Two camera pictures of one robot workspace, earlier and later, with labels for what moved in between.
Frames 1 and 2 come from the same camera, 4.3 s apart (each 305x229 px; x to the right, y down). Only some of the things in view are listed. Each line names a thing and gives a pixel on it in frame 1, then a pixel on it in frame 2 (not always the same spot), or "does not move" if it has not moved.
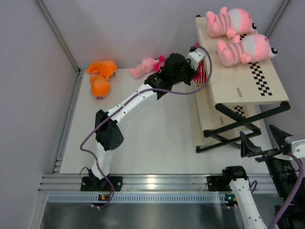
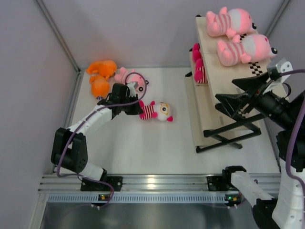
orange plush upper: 106,68 does not move
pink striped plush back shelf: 230,23 does not move
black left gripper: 187,63 -> 135,110
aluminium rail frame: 239,184 does not move
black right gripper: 280,136 -> 232,102
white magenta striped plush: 158,67 -> 162,110
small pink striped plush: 146,66 -> 125,78
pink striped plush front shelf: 254,47 does not move
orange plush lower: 100,86 does not move
